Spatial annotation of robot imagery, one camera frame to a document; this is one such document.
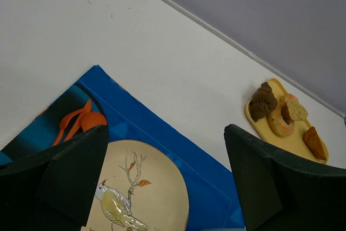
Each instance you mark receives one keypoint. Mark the beige bird-pattern plate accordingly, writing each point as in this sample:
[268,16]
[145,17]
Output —
[139,188]

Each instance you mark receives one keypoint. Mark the glazed donut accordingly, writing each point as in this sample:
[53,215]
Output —
[279,121]

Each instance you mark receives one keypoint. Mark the chocolate croissant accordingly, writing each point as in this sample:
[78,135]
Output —
[263,102]

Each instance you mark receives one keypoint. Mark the yellow tray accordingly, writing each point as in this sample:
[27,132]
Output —
[293,143]

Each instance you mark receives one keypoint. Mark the orange plastic spoon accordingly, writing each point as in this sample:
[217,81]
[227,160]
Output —
[86,121]

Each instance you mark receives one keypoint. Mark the half bread roll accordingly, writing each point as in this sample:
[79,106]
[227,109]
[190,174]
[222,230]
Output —
[296,111]

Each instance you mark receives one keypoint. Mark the blue placemat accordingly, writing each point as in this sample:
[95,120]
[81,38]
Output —
[212,193]

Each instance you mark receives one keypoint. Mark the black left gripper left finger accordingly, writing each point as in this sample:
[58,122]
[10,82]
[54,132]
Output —
[54,189]

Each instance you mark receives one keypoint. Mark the brown bread wedge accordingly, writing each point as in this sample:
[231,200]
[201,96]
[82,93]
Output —
[314,144]

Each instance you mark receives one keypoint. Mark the orange plastic fork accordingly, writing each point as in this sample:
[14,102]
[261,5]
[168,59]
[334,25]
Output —
[66,119]

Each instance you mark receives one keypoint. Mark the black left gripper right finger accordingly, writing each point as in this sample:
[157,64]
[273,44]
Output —
[278,190]

